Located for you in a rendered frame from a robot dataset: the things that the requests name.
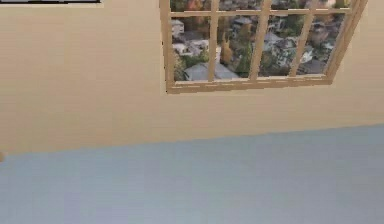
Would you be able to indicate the wooden framed window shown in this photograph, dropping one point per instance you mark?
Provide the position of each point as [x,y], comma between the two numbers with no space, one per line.
[260,43]

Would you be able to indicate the black framed wall picture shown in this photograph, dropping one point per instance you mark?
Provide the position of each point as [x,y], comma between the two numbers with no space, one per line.
[50,1]

